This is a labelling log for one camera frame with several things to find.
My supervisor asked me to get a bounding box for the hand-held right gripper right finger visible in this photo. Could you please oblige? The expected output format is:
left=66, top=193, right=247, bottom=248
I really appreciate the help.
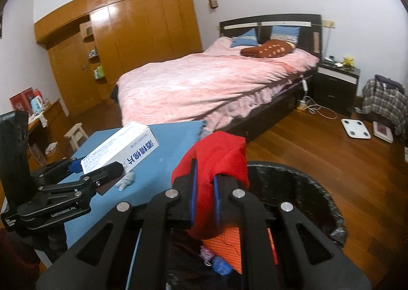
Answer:
left=213, top=173, right=372, bottom=290

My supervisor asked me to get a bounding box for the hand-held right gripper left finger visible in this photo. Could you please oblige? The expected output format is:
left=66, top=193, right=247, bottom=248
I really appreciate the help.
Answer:
left=36, top=158, right=200, bottom=290

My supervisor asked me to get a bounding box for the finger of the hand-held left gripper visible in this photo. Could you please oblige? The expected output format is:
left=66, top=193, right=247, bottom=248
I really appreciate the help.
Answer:
left=38, top=162, right=125, bottom=195
left=32, top=157, right=84, bottom=182

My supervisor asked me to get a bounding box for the white cardboard box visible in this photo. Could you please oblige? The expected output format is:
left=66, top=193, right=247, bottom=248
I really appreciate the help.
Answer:
left=80, top=122, right=160, bottom=176

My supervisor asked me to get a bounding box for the red cloth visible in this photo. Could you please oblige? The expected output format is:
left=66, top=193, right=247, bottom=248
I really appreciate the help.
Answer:
left=171, top=131, right=250, bottom=240

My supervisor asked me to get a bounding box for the orange foam net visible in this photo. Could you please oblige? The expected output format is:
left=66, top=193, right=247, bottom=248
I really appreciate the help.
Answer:
left=202, top=226, right=278, bottom=273

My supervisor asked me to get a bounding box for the pink face mask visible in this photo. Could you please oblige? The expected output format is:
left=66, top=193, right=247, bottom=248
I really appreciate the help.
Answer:
left=200, top=245, right=213, bottom=265

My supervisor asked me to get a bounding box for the blue plastic bag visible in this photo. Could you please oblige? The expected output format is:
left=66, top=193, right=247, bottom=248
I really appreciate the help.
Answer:
left=212, top=255, right=233, bottom=276

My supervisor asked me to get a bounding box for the trash bin with black bag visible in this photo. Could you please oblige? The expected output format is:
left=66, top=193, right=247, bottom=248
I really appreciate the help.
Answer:
left=127, top=161, right=347, bottom=290

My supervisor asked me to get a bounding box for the white crumpled tissue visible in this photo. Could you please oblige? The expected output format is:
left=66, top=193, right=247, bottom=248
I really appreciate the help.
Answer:
left=115, top=173, right=136, bottom=192

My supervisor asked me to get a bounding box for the small wooden stool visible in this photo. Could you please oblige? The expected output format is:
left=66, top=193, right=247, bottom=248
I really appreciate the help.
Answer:
left=64, top=122, right=89, bottom=151

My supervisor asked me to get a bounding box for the wooden side cabinet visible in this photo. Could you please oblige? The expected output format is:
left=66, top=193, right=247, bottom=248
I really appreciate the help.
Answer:
left=27, top=99, right=69, bottom=163

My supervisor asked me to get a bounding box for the blue electric kettle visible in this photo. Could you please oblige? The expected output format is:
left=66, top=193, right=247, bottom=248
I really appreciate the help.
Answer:
left=31, top=91, right=45, bottom=114

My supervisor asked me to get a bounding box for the pink blanket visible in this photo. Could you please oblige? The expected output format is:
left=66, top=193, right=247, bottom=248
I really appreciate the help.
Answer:
left=116, top=36, right=319, bottom=131

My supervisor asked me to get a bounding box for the wooden wardrobe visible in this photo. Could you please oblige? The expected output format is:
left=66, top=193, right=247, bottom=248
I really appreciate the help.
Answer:
left=33, top=0, right=205, bottom=115

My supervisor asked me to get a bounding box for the white bathroom scale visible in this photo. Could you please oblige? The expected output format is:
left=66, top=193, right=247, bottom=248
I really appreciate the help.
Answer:
left=341, top=118, right=372, bottom=140

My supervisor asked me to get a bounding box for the brown dotted pillow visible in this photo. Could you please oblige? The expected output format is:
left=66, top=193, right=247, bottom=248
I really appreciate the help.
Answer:
left=240, top=39, right=295, bottom=59

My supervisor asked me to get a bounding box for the blue pillow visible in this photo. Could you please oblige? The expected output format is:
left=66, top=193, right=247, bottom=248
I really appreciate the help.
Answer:
left=270, top=25, right=302, bottom=45
left=230, top=29, right=259, bottom=48

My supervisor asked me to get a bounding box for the dark nightstand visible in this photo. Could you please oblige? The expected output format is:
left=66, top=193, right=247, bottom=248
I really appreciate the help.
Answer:
left=311, top=60, right=361, bottom=118

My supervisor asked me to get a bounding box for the white scale with dark centre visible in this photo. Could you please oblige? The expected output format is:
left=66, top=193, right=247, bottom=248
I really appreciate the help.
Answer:
left=372, top=121, right=394, bottom=143

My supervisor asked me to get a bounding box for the dark wooden bed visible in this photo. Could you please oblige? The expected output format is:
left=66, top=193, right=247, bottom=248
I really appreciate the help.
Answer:
left=110, top=14, right=323, bottom=144

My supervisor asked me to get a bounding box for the plaid shirt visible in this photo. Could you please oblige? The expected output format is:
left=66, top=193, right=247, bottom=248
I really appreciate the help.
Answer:
left=362, top=79, right=408, bottom=136

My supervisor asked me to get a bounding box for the dark hoodie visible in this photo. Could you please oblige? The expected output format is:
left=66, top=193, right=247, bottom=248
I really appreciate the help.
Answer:
left=374, top=75, right=402, bottom=90

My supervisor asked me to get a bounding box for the red picture frame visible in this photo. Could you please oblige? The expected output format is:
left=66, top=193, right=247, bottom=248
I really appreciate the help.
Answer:
left=9, top=87, right=34, bottom=112

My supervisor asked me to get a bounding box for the white cable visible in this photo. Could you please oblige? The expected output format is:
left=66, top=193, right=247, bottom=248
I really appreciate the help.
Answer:
left=306, top=103, right=337, bottom=120

